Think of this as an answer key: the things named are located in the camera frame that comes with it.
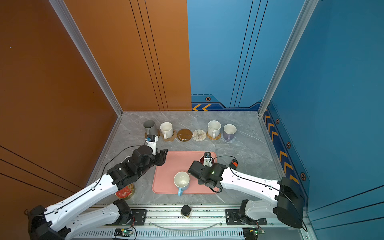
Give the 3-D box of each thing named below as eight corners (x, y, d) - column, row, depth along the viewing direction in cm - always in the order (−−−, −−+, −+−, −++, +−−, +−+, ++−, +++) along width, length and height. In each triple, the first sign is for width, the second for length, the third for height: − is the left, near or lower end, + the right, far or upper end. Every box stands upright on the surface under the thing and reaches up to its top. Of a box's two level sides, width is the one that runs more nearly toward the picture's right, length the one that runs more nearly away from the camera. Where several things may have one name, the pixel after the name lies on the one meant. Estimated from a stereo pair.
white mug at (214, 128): (208, 142, 104) (208, 134, 97) (207, 128, 112) (207, 120, 104) (220, 142, 104) (222, 134, 97) (219, 128, 112) (220, 120, 104)
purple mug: (223, 144, 103) (225, 136, 96) (221, 131, 110) (223, 123, 103) (235, 144, 103) (238, 136, 96) (233, 131, 110) (235, 123, 103)
